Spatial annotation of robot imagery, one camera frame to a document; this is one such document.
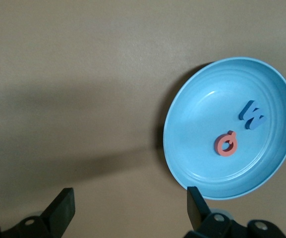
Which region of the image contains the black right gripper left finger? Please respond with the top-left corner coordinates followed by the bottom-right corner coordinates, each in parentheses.
top-left (0, 187), bottom-right (75, 238)

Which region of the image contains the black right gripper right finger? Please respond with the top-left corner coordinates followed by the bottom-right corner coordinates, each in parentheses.
top-left (186, 185), bottom-right (286, 238)

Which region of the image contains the red foam uppercase Q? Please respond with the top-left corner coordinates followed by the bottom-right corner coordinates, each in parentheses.
top-left (214, 130), bottom-right (239, 157)

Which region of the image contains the blue foam uppercase M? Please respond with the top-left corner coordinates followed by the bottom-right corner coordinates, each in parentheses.
top-left (238, 100), bottom-right (267, 131)

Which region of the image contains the blue plate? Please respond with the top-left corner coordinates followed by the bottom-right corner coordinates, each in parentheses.
top-left (163, 57), bottom-right (286, 201)

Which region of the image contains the brown table cover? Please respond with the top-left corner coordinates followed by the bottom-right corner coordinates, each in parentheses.
top-left (0, 0), bottom-right (286, 238)

